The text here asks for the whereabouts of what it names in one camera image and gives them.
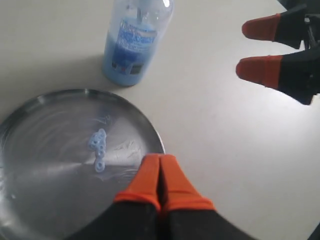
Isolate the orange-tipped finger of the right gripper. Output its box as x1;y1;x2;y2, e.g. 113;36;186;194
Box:
236;48;320;105
242;4;310;50

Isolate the blue lotion pump bottle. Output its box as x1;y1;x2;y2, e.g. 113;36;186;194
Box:
102;0;174;87

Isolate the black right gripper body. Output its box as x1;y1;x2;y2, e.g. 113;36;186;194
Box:
277;0;320;50

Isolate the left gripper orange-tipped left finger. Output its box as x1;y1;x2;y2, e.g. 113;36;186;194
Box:
66;154;160;240

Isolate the blue soap blob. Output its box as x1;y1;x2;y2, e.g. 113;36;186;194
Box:
88;128;107;173

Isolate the round steel plate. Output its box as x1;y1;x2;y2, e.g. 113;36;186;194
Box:
0;89;165;240

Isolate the left gripper orange-tipped right finger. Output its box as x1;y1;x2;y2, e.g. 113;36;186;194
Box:
159;154;254;240

